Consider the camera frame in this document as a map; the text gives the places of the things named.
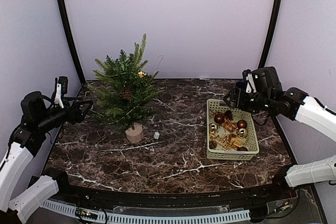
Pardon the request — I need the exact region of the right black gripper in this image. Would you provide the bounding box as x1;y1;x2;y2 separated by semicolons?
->
224;87;273;113

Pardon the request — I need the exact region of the dark pine cone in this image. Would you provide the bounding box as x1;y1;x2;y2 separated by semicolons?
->
224;110;233;121
120;89;133;101

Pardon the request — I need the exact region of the copper ribbon bow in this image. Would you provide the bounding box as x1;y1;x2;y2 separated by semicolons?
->
223;121;237;133

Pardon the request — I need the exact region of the pale green plastic basket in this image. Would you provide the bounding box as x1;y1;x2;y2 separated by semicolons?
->
206;99;259;161

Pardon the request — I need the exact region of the small green christmas tree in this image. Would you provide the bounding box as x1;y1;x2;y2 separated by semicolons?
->
89;34;160;129

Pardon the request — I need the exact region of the gold gift box ornament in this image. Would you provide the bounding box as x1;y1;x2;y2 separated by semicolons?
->
138;71;148;78

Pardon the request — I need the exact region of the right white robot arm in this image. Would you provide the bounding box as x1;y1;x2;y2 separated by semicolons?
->
224;67;335;200

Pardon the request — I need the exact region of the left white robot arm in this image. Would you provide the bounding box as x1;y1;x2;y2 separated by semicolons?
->
1;91;93;223

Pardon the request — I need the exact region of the round wooden tree base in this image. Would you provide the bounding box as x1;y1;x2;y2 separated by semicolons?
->
125;123;144;143

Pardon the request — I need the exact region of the dark blue mug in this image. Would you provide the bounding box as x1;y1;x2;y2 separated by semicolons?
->
235;81;246;91

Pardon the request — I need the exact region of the brown bauble right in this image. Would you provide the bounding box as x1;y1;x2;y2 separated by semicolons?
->
237;120;247;129

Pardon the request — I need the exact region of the brown bauble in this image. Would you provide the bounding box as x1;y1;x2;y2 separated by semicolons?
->
237;120;247;129
237;146;248;151
214;113;225;124

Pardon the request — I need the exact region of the brown bauble back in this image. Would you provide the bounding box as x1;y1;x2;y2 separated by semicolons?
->
214;113;225;124

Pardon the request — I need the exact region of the gold bauble right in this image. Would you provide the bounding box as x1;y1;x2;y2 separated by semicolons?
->
237;128;248;138

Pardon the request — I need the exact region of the gold bauble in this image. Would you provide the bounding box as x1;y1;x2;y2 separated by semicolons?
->
237;128;248;138
209;123;218;134

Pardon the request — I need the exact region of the gold bauble left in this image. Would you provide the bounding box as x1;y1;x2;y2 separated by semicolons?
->
209;123;218;134

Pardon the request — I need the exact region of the brown bauble front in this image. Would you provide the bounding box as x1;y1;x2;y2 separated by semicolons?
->
237;146;248;151

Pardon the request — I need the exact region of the brown pine cone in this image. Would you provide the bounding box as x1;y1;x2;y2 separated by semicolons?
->
209;141;217;150

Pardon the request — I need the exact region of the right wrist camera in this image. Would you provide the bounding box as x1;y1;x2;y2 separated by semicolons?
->
242;69;257;93

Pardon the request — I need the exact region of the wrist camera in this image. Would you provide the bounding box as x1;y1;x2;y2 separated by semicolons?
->
242;69;257;93
53;76;68;109

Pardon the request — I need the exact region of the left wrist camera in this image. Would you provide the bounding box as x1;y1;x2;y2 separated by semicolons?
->
53;76;68;109

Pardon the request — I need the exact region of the white cable duct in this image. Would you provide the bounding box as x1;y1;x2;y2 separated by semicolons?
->
41;200;251;223

